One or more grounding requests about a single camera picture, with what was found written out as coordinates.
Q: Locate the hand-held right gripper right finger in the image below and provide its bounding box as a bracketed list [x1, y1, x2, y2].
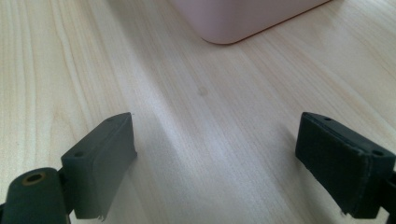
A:
[294, 111, 396, 219]

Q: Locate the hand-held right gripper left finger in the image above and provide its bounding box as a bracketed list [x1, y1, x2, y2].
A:
[61, 112, 138, 220]

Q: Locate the pink plastic storage box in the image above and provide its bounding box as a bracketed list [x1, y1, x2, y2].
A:
[167, 0, 332, 45]

